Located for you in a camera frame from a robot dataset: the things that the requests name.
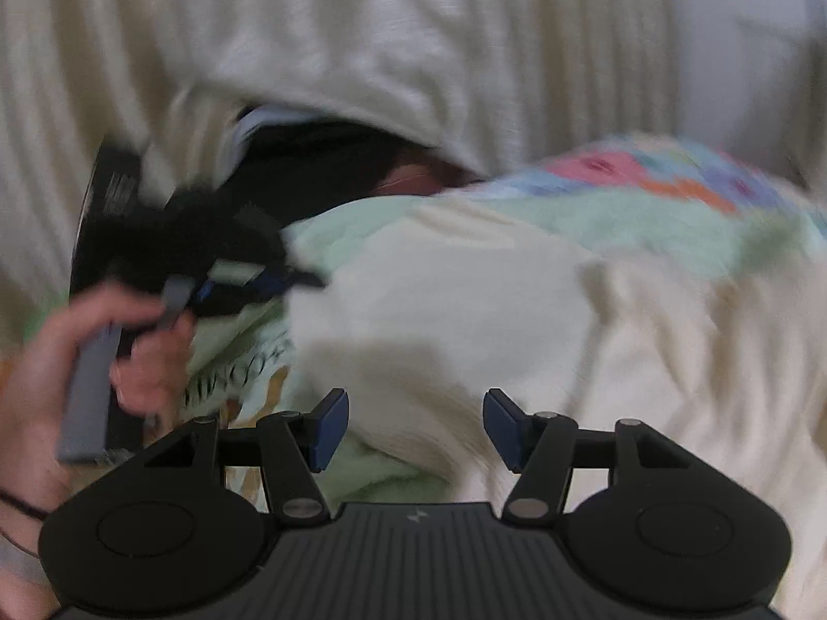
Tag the person's left hand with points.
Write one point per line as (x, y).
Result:
(45, 361)

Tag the white printed cloth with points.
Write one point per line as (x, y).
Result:
(245, 368)

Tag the person's left forearm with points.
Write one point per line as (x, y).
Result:
(19, 588)

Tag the dark cloth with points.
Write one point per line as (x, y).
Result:
(310, 161)

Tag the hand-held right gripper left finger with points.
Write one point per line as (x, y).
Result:
(329, 429)

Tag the cream ribbed sweater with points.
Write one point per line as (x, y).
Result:
(517, 349)

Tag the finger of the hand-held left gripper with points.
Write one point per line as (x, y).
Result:
(271, 281)
(178, 300)

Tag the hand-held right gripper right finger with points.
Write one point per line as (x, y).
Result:
(504, 429)

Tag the floral quilt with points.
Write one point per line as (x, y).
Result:
(517, 223)

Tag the light blue cloth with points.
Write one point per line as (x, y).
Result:
(271, 121)

